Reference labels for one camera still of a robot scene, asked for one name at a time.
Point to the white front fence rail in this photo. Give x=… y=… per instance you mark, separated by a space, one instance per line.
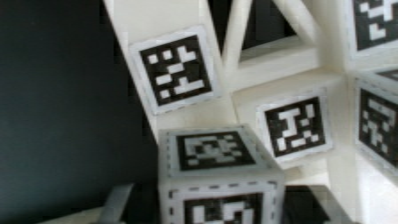
x=85 y=217

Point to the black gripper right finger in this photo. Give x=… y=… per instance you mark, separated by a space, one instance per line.
x=311 y=206

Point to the white chair seat block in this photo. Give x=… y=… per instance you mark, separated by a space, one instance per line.
x=295 y=111

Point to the white chair back frame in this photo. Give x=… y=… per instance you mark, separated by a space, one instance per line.
x=210 y=46

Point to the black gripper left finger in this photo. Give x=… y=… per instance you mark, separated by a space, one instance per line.
x=132 y=205

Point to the small white tagged cube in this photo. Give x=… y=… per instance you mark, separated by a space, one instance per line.
x=377 y=116
x=221 y=180

